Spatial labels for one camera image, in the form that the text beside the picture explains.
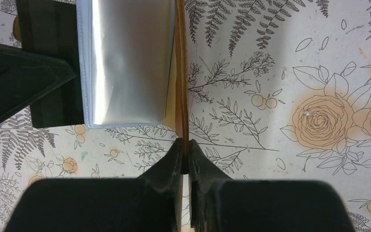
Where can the floral patterned table mat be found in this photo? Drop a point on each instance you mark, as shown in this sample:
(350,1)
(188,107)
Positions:
(277,89)

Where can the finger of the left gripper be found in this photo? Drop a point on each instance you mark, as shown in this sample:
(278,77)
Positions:
(44,73)

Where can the brown leather card holder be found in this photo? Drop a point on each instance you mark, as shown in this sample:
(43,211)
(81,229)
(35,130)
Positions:
(110,119)

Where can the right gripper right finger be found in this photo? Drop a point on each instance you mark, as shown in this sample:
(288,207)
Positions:
(205,181)

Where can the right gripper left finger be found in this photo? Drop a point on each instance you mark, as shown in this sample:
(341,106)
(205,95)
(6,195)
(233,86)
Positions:
(163,189)

